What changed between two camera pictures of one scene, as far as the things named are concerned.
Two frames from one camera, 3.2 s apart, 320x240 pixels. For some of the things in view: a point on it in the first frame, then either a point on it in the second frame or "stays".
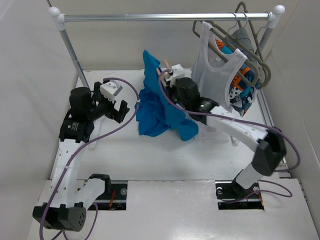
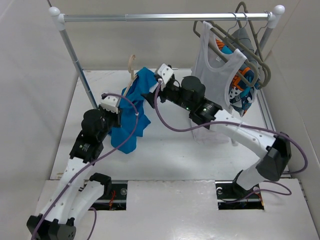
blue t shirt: x=156 y=112 to x=132 y=123
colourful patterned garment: x=243 y=85 stays
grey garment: x=241 y=40 stays
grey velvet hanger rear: x=249 y=21 stays
